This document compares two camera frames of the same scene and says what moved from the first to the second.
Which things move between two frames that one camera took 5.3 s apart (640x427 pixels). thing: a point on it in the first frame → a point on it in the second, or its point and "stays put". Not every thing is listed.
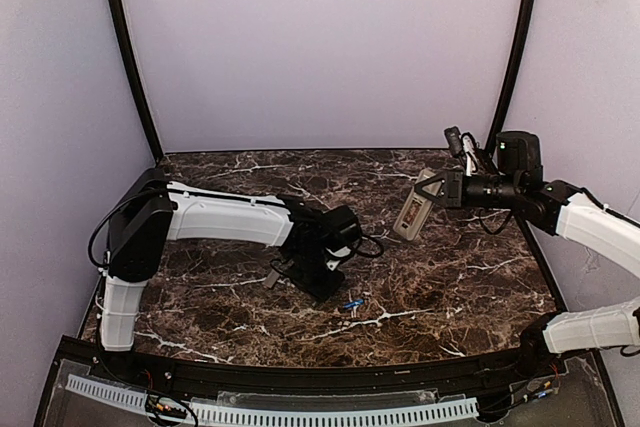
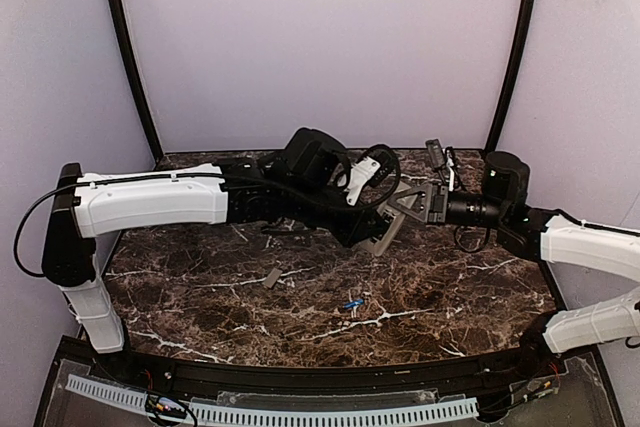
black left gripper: [320, 285] → [361, 229]
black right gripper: [454, 188] → [435, 204]
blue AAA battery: [355, 303] stays put
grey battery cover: [272, 278] stays put
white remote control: [416, 209] → [387, 219]
